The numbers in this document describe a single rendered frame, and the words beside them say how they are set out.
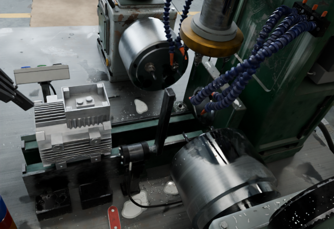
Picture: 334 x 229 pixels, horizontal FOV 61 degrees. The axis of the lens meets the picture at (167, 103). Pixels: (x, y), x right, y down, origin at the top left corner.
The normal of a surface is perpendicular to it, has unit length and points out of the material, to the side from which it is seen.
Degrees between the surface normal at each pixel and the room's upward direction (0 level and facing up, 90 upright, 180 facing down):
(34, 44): 0
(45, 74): 51
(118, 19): 90
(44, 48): 0
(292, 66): 90
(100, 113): 90
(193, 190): 66
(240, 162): 2
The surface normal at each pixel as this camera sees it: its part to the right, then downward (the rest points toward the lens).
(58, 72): 0.36, 0.08
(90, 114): 0.33, 0.69
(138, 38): -0.47, -0.46
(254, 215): 0.15, -0.71
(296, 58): -0.92, 0.15
